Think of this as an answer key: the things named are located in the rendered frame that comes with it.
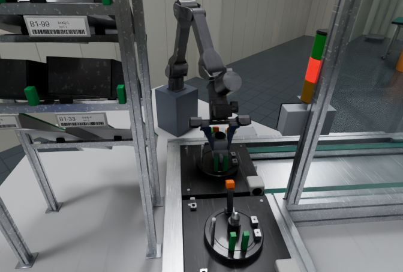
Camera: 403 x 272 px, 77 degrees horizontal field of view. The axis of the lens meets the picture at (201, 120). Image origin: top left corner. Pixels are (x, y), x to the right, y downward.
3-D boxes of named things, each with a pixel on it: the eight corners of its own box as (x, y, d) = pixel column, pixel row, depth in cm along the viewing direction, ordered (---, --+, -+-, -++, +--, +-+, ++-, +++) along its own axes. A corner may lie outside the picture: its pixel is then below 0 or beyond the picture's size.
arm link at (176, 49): (174, -4, 84) (181, 6, 81) (194, -5, 87) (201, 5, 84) (166, 69, 109) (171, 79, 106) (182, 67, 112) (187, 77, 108)
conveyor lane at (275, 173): (180, 168, 97) (180, 148, 92) (384, 159, 104) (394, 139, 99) (182, 235, 73) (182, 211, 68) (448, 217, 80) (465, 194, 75)
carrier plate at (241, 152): (180, 149, 93) (180, 145, 92) (244, 147, 95) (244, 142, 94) (182, 200, 72) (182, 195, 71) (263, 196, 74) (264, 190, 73)
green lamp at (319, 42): (306, 54, 56) (311, 31, 54) (327, 54, 56) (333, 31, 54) (316, 61, 52) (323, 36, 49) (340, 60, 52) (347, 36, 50)
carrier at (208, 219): (182, 205, 71) (180, 170, 64) (265, 199, 73) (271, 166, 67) (185, 301, 50) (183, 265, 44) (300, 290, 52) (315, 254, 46)
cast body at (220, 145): (210, 146, 82) (211, 128, 78) (223, 146, 82) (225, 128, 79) (213, 163, 75) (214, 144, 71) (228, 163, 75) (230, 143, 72)
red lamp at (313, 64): (301, 75, 59) (306, 54, 56) (321, 75, 59) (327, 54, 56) (310, 84, 54) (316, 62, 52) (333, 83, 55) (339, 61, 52)
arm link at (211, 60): (172, 6, 86) (180, -14, 77) (194, 6, 90) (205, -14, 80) (194, 87, 84) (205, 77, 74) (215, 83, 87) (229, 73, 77)
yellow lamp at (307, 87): (296, 95, 61) (301, 76, 59) (316, 95, 62) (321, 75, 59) (306, 104, 57) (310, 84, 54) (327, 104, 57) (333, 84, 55)
